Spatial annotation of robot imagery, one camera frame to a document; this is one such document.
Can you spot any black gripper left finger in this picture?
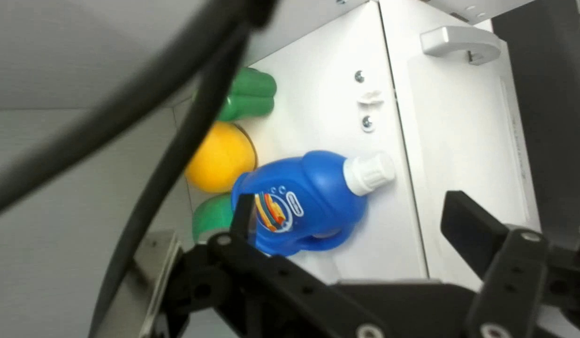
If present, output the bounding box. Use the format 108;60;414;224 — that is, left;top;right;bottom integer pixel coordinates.
155;193;388;338

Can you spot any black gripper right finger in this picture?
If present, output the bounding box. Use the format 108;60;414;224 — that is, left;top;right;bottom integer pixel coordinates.
439;190;580;338

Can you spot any blue toy bottle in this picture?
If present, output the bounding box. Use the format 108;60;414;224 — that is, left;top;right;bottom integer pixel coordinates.
230;148;397;259

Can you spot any green toy pepper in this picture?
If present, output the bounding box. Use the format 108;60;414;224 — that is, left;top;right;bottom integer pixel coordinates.
215;66;279;124

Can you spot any green toy ball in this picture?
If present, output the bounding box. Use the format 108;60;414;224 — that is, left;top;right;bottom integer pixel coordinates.
191;192;236;242

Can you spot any yellow toy ball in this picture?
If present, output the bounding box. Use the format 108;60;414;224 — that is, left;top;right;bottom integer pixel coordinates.
183;120;258;195

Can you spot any white toy play kitchen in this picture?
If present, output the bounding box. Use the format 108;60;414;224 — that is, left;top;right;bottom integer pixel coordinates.
0;0;548;338

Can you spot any white cabinet door grey handle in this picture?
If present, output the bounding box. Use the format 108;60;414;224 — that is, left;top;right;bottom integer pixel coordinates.
379;0;544;286

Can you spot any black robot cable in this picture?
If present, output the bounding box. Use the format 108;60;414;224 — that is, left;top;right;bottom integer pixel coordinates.
86;24;255;338
0;0;279;222

